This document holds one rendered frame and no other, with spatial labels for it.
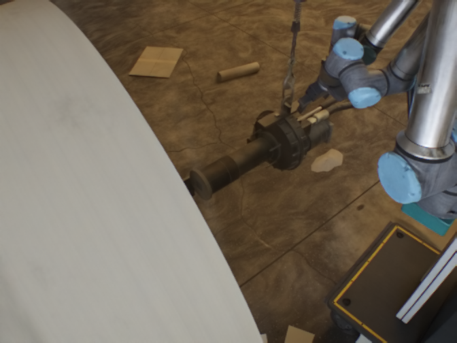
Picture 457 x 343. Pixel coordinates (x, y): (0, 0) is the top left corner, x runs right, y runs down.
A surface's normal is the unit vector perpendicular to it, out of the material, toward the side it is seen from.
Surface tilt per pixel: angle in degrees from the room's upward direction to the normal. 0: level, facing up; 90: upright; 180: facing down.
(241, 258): 0
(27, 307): 41
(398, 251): 0
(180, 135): 0
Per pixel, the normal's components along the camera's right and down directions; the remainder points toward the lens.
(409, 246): 0.00, -0.69
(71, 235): 0.36, -0.24
